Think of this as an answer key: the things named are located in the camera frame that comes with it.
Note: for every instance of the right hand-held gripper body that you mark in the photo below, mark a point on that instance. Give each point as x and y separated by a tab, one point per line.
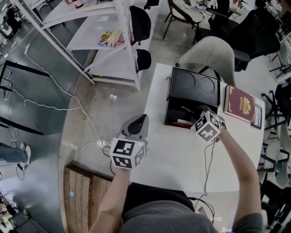
207	127

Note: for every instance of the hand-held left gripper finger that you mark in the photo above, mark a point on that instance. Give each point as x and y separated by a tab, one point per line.
127	129
145	129

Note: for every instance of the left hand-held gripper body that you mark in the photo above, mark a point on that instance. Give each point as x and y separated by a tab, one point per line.
127	152

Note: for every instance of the black marker pen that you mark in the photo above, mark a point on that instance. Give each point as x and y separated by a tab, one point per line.
187	109

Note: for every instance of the white marker with black cap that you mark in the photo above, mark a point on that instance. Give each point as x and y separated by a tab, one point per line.
184	120

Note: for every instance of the red pen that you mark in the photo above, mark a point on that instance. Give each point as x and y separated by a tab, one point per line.
180	125

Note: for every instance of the black metal cash box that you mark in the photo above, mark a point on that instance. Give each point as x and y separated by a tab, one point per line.
193	91

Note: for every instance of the person's right forearm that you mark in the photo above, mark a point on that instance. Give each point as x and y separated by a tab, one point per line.
241	177

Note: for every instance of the person's left forearm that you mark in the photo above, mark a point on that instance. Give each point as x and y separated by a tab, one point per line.
109	200

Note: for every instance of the black mesh office chair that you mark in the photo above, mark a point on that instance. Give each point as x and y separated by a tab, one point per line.
282	97

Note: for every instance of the black office chair with headrest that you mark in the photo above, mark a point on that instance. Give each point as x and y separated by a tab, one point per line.
218	13

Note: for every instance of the white power strip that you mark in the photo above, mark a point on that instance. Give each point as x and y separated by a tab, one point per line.
103	143

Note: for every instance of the maroon hardcover book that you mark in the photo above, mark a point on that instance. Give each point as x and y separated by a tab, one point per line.
239	102

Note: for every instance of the white table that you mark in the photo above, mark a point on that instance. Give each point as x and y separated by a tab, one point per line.
177	159

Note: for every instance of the person's legs black trousers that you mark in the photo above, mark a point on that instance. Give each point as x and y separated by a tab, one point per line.
154	193

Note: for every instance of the light grey shell chair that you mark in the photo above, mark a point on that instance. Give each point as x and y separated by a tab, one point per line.
211	52

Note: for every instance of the wooden pallet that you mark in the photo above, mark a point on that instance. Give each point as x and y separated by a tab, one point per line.
77	200

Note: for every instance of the black hanging cap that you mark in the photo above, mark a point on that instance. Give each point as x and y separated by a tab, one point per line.
144	60

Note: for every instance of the person's grey shirt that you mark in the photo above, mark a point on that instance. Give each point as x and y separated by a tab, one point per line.
163	218

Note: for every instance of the grey chair with black legs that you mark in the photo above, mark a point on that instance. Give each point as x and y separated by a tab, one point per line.
284	163

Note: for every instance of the black gaming chair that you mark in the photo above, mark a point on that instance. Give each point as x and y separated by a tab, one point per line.
257	34

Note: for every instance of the beige gloves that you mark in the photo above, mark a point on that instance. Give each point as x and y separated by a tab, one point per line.
113	38

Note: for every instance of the colourful papers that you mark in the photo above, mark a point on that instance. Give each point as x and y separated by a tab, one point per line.
103	37

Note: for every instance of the dark wicker chair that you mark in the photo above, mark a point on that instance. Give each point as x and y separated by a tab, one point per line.
188	14

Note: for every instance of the white metal shelf unit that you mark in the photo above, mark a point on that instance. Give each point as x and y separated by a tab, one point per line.
86	34

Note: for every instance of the black hanging clothes bundle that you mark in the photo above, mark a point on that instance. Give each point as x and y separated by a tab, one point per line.
151	3

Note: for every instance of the red small container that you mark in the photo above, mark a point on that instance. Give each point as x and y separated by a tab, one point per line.
77	3

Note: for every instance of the black picture frame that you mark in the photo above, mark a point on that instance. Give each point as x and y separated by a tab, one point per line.
257	116

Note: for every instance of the black frame desk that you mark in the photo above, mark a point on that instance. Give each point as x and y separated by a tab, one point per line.
22	66

